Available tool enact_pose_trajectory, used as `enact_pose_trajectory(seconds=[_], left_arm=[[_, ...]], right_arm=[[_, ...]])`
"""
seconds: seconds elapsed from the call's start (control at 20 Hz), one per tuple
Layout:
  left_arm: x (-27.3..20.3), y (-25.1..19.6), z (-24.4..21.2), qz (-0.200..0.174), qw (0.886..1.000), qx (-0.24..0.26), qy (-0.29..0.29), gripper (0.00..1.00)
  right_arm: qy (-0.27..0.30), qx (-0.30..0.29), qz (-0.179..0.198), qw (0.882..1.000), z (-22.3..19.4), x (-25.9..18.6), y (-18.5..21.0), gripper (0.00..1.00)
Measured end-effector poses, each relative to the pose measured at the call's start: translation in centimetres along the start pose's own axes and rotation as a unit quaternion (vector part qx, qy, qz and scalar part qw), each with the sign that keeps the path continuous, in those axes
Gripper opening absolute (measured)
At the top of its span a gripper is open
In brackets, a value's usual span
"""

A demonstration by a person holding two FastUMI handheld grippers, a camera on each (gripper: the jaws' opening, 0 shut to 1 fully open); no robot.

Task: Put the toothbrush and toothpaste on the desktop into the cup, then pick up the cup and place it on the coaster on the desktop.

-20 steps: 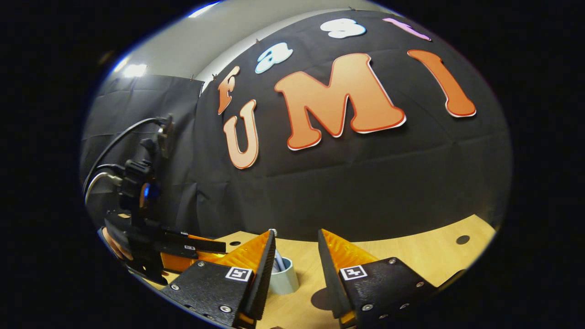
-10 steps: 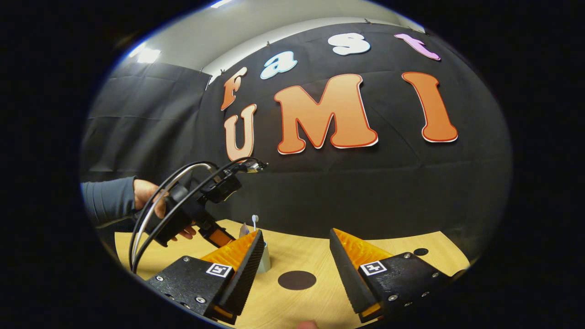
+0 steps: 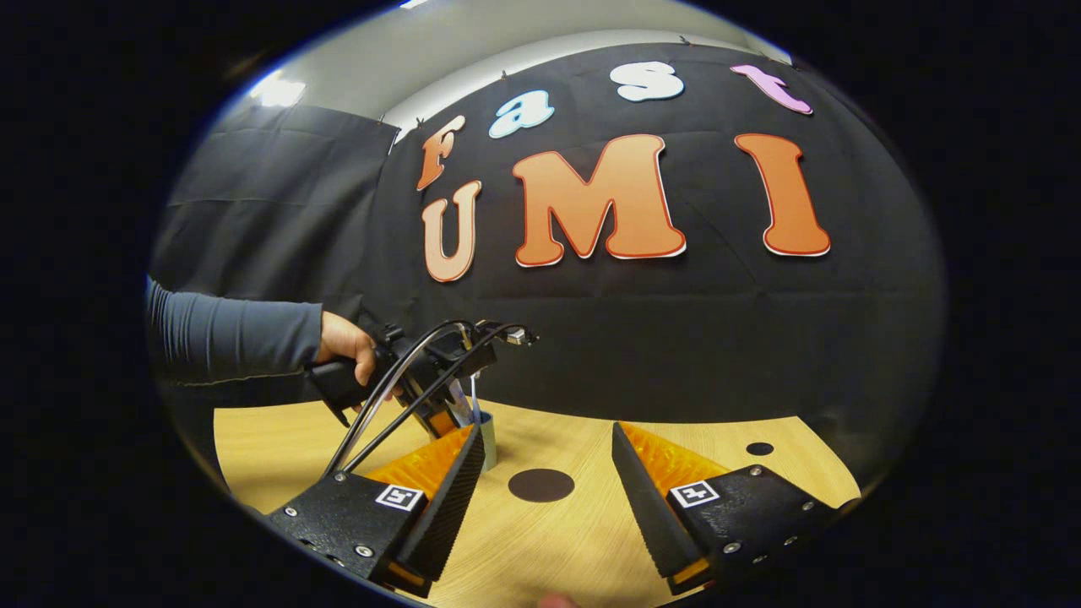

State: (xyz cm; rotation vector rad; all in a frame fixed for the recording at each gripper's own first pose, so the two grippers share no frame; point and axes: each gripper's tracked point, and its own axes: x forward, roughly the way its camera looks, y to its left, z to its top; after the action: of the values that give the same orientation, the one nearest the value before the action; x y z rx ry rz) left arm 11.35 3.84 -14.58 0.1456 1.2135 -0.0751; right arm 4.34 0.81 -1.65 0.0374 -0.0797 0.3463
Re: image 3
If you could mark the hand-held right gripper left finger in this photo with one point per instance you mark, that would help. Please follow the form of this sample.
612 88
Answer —
448 515

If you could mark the light blue cup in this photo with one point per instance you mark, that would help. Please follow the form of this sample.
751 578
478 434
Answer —
488 439

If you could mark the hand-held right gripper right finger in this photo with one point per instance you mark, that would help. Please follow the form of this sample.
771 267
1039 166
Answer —
646 515

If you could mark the white toothpaste tube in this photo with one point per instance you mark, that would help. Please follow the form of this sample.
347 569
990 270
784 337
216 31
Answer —
460 404

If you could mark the white toothbrush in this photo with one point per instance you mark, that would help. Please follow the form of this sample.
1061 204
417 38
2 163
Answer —
475 395

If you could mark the dark brown round coaster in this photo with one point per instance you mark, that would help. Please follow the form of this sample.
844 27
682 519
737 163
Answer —
540 485

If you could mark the ceiling light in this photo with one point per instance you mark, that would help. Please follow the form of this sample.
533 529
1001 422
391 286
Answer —
279 89

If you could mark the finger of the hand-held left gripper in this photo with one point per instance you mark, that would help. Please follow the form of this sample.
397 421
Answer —
441 420

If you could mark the wooden desktop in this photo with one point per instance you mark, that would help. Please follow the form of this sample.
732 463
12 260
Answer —
549 540

